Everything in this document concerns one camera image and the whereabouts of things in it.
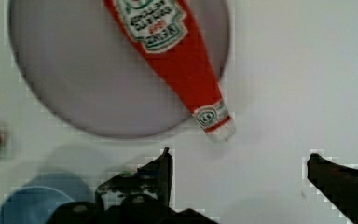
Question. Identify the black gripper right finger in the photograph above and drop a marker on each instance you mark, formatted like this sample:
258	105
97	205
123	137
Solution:
338	183

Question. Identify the grey round plate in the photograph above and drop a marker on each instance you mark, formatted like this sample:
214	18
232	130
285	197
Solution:
79	65

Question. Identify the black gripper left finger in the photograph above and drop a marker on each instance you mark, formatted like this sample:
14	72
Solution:
153	179

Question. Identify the blue bowl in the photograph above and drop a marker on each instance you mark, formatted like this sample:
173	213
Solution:
32	205

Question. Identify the red ketchup bottle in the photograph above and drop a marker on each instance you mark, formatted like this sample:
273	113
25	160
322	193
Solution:
166	34

